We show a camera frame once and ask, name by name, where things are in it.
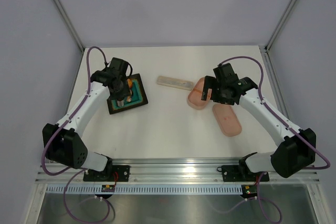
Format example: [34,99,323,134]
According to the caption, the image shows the orange chicken drumstick toy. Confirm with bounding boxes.
[127,79,133,89]

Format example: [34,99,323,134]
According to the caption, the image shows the pink lunch box base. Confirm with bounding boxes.
[187,77,212,110]

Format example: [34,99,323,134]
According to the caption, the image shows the metal tongs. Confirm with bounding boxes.
[117,96,132,107]

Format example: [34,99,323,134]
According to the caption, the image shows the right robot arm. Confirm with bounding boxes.
[202,63,316,180]

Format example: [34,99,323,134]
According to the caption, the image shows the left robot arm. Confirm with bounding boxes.
[41,58,133,181]

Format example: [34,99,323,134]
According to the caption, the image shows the pink lunch box lid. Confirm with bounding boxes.
[212,104,242,137]

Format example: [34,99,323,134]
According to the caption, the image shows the black teal food tray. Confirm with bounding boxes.
[107,73,148,115]

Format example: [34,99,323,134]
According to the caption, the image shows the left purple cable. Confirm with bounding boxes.
[41,46,116,222]

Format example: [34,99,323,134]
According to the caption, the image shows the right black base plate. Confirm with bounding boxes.
[216,165,262,183]

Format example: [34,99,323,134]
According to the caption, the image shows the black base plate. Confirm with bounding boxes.
[83,165,130,182]
[216,165,262,183]

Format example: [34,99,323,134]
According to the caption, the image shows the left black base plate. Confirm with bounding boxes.
[83,165,130,182]

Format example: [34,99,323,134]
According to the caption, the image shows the aluminium mounting rail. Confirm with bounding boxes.
[35,158,320,185]

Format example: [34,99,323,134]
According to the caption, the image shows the white slotted cable duct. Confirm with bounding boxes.
[46,185,244,195]

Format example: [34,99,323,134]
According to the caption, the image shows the left frame post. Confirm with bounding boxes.
[52,0,85,53]

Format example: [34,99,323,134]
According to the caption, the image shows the frame post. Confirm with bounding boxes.
[264,0,299,53]
[52,0,85,53]

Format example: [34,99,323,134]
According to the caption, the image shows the right frame post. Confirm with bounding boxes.
[264,0,299,53]

